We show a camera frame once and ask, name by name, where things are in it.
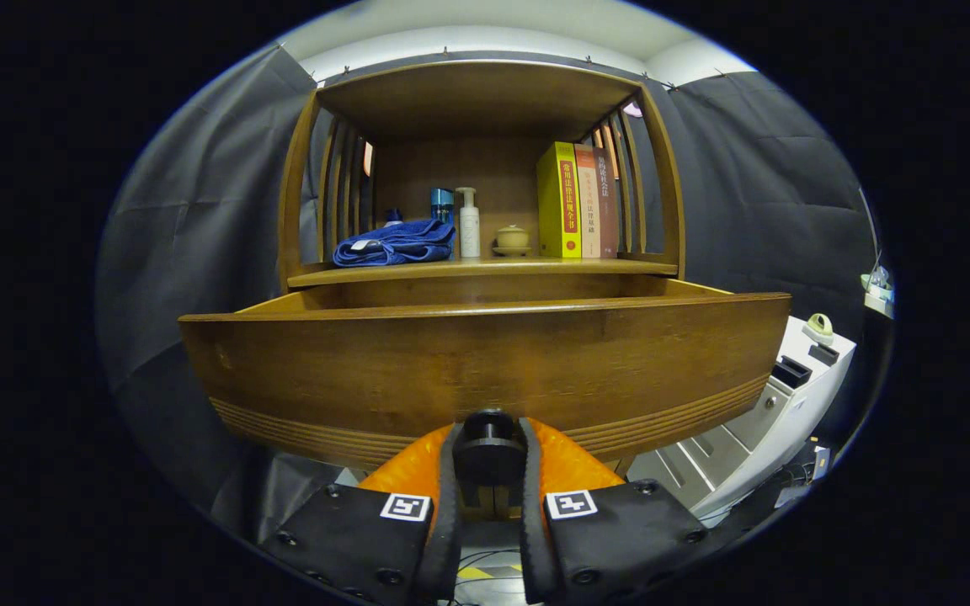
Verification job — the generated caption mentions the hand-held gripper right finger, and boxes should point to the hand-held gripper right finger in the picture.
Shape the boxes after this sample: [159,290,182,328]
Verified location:
[519,418,709,605]

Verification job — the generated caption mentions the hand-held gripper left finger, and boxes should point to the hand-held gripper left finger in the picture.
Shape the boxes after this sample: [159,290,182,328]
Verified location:
[259,421,462,606]

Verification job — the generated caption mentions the black drawer knob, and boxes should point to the black drawer knob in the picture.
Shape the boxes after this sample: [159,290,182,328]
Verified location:
[453,409,528,518]

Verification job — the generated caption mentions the wooden drawer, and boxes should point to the wooden drawer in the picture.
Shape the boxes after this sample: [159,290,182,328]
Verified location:
[178,278,791,472]

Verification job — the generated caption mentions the white side cabinet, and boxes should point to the white side cabinet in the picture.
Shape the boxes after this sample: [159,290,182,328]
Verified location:
[626,316,858,523]

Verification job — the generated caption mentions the wooden countertop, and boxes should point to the wooden countertop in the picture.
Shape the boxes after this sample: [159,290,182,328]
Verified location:
[287,257,680,289]

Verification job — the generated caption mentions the black open box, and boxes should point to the black open box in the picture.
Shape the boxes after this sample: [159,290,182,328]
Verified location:
[771,356,814,390]

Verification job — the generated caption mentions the wooden cabinet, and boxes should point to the wooden cabinet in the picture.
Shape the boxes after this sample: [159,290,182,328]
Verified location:
[277,59,688,481]

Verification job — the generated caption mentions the blue folded towel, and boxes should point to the blue folded towel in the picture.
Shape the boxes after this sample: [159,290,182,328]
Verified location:
[333,219,456,268]

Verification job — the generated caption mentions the beige lidded tea cup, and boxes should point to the beige lidded tea cup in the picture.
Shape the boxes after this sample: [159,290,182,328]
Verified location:
[493,224,533,257]

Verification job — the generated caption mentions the white pump bottle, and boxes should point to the white pump bottle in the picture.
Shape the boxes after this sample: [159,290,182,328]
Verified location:
[456,187,482,258]

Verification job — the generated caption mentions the thick yellow book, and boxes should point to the thick yellow book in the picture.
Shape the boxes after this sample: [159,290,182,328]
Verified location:
[536,141,583,259]

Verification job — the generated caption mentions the brown book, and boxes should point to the brown book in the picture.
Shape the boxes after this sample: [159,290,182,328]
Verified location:
[593,148,621,258]

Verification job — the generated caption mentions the orange and white book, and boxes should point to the orange and white book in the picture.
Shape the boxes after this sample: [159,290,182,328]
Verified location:
[574,143,602,259]

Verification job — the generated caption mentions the small white shelf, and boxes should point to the small white shelf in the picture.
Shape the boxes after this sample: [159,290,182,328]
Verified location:
[861,268,897,319]

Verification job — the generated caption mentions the thin hanging cable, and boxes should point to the thin hanging cable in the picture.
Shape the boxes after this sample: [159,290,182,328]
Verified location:
[858,187,883,272]

